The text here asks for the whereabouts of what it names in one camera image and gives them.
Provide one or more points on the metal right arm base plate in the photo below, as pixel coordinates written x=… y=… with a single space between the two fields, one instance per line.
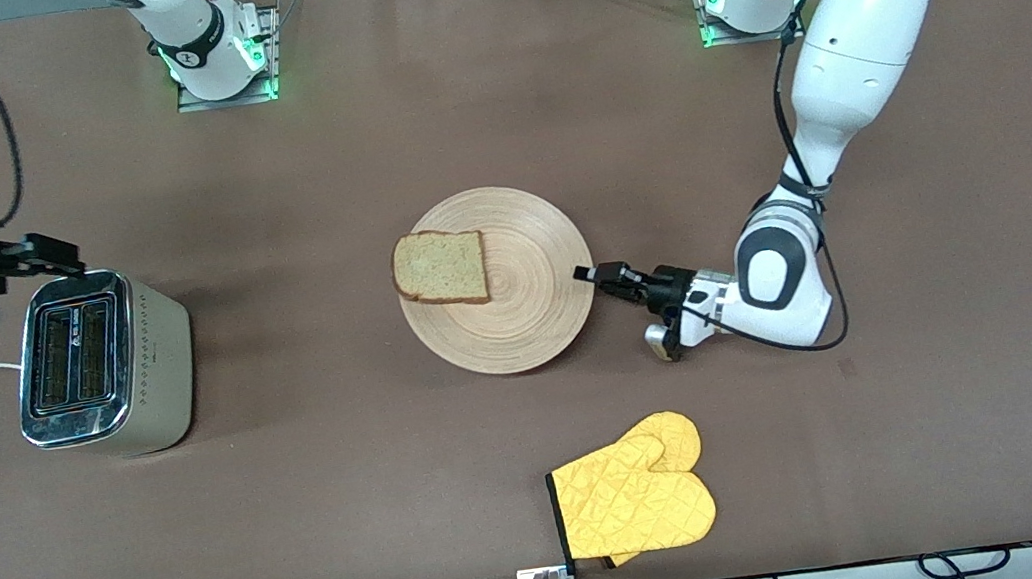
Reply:
x=192 y=103

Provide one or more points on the brown bread slice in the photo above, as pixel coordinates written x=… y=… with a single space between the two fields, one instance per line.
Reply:
x=440 y=268

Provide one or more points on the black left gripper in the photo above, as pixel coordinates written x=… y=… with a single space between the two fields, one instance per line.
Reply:
x=663 y=286

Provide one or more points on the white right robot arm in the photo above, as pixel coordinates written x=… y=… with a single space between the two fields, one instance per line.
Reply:
x=187 y=33

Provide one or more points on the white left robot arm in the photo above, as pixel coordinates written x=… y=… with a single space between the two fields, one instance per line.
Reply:
x=863 y=29

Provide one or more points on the silver two-slot toaster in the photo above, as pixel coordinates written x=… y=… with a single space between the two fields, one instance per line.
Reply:
x=165 y=379

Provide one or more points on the yellow quilted oven mitt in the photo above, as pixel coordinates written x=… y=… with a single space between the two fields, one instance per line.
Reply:
x=632 y=505

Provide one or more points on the round wooden plate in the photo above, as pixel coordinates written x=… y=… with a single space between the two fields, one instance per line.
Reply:
x=520 y=319

